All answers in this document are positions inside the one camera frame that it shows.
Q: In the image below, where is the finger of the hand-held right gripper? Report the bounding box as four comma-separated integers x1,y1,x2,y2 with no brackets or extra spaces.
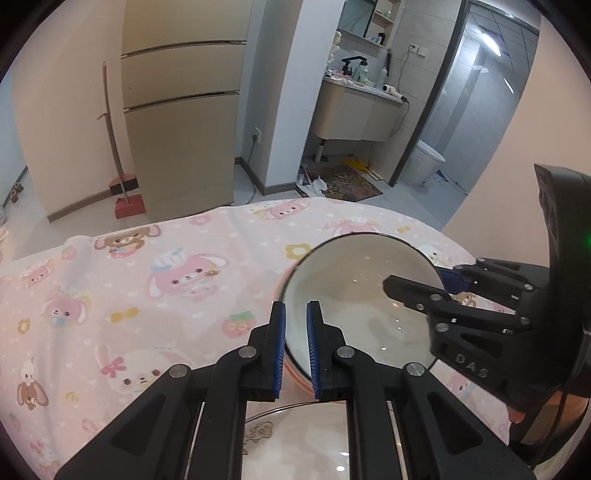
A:
382,274,532,335
438,257,551,303

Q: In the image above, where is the cartoon bath mat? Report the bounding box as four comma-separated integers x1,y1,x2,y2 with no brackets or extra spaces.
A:
307,164,384,201

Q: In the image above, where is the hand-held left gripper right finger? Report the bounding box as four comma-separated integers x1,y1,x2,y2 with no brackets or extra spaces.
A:
306,301,536,480

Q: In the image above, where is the grey round plate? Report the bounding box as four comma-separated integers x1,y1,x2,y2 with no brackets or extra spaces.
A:
279,233,446,384

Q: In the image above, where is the yellow floor item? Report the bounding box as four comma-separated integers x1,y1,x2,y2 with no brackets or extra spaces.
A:
342,158,382,181

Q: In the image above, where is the black door frame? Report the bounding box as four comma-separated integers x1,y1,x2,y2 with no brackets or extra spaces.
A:
390,0,481,185

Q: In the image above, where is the mirror wall cabinet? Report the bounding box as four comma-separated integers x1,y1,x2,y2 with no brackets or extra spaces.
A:
339,0,400,47

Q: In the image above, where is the pink cartoon printed tablecloth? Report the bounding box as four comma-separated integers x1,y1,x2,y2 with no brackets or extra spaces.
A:
0,199,513,480

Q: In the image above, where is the red dustpan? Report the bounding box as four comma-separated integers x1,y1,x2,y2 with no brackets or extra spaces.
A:
115,193,147,220

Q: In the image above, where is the white plastic bag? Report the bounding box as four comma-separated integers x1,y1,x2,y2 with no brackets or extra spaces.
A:
295,168,328,197

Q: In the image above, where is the beige refrigerator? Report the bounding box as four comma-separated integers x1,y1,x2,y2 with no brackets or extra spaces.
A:
121,0,247,220

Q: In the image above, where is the beige vanity cabinet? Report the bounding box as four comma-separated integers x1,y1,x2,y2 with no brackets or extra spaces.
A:
314,76,407,144

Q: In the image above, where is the white cartoon print plate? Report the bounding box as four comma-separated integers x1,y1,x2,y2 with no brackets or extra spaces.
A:
242,401,416,480

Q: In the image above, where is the black power cable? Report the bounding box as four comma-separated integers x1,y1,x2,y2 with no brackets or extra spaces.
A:
240,138,260,191

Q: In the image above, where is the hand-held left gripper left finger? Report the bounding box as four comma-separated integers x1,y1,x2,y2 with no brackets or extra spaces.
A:
54,301,288,480

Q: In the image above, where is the broom with wooden handle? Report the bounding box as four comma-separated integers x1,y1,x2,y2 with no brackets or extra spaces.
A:
97,61,139,197

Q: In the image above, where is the white toilet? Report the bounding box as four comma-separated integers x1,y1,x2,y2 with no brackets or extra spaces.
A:
406,141,446,185

